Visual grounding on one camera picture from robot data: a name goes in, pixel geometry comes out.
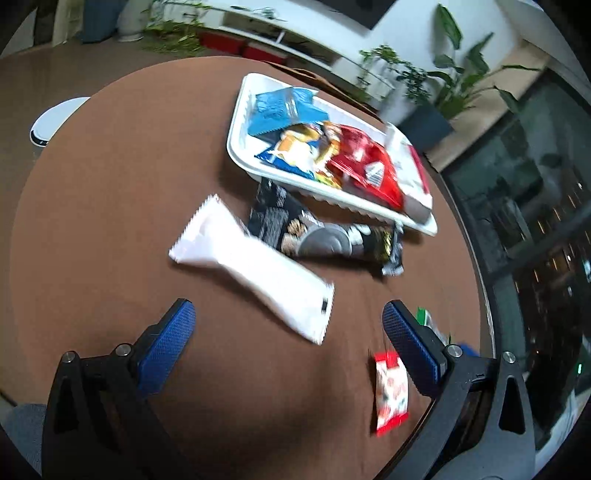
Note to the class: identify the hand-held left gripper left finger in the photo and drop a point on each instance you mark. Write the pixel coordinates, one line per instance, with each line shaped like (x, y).
(166, 341)

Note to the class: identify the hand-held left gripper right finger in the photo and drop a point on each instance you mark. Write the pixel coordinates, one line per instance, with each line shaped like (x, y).
(411, 341)

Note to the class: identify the orange green chip bag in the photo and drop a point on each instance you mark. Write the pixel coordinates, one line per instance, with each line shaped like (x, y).
(427, 321)

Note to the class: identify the small red white packet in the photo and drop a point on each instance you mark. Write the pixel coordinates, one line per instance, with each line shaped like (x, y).
(392, 397)

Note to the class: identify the plain white snack packet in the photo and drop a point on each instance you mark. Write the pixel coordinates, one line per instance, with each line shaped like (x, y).
(249, 263)

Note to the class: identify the black snack packet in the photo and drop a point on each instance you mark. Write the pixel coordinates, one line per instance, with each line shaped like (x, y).
(318, 240)

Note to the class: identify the long red white packet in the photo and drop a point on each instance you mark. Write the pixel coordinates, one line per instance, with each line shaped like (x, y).
(413, 184)

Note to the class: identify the bright red snack packet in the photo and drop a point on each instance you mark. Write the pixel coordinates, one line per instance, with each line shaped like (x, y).
(369, 166)

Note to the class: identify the white plastic tray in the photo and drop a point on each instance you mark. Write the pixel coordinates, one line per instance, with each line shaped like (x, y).
(244, 147)

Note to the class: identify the light blue snack packet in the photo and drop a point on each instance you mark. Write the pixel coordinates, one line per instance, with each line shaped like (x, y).
(277, 110)

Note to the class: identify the glass sliding door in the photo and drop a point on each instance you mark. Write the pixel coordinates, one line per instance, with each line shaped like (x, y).
(517, 184)

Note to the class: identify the large leafy plant dark pot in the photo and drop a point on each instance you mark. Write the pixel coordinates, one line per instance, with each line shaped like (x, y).
(425, 127)

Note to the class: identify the blue bread packet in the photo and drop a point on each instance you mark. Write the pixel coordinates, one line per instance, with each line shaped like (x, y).
(295, 147)

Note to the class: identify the bushy plant white pot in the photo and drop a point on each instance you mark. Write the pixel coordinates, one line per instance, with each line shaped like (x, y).
(397, 106)

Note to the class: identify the brown wooden chair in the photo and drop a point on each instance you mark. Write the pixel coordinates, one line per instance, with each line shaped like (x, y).
(323, 83)

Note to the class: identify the trailing green plant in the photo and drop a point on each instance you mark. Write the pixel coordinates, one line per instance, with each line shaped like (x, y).
(175, 39)
(369, 60)

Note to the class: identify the red storage box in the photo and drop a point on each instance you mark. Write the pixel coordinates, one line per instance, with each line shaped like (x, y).
(221, 42)

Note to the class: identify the small plant white pot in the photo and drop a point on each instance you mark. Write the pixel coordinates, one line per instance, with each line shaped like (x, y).
(136, 21)

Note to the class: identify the white television cabinet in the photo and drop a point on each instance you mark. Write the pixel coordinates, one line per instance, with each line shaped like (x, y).
(258, 23)

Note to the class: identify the black television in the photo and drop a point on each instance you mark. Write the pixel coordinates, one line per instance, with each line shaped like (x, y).
(364, 11)

